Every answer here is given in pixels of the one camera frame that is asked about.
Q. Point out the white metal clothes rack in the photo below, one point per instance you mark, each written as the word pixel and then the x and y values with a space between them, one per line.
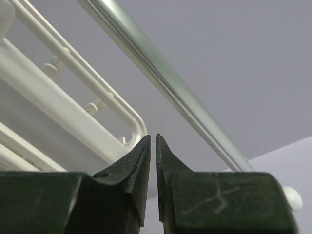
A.
pixel 128 36

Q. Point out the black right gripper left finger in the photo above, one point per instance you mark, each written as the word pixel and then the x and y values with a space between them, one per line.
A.
pixel 112 201

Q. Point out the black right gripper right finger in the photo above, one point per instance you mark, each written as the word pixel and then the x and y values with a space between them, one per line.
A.
pixel 218 202

